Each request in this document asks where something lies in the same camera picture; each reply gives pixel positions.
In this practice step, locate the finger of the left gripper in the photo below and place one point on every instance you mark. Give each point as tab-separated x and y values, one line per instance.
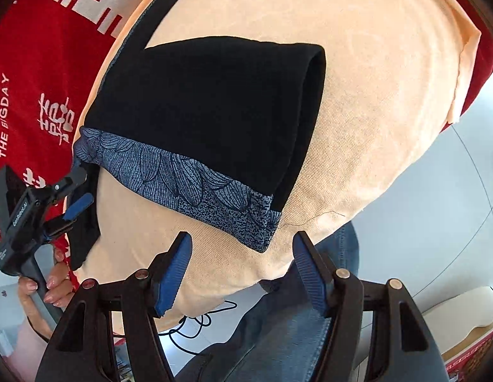
60	225
73	178

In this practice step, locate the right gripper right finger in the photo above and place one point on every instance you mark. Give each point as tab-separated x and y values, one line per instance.
402	347

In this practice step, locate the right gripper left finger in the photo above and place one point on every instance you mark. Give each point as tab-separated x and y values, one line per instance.
82	345

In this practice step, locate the black pants blue trim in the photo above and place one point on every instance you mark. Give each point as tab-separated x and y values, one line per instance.
215	128

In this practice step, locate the person's left hand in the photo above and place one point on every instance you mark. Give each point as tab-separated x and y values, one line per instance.
59	293

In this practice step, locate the person's leg in jeans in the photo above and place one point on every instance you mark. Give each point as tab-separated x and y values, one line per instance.
279	338

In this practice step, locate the red wedding sofa cover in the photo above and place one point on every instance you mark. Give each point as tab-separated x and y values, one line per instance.
39	87

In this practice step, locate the cream seat cushion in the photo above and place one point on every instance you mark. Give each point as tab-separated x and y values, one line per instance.
242	122

